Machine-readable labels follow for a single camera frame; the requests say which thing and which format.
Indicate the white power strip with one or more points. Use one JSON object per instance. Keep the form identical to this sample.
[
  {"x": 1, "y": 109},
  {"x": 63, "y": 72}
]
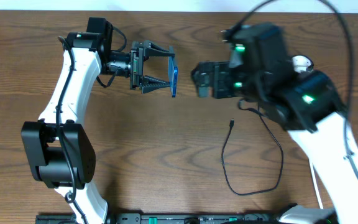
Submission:
[{"x": 302, "y": 63}]

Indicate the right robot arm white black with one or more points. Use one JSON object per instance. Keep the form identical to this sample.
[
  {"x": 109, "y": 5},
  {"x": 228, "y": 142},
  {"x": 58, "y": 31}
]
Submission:
[{"x": 302, "y": 100}]

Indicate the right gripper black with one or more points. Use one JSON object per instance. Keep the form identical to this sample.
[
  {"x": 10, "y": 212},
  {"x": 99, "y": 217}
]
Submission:
[{"x": 217, "y": 79}]

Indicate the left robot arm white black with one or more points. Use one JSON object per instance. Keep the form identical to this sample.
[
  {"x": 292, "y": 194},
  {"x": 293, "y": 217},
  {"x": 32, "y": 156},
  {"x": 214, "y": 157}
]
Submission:
[{"x": 58, "y": 150}]

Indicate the Galaxy S25+ smartphone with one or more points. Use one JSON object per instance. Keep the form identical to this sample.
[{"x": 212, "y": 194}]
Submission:
[{"x": 172, "y": 72}]

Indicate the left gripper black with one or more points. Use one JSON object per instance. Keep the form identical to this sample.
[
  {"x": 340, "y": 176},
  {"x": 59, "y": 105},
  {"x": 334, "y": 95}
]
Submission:
[{"x": 136, "y": 65}]

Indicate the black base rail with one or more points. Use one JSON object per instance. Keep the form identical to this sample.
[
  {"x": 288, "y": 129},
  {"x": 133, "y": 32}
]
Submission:
[{"x": 136, "y": 218}]

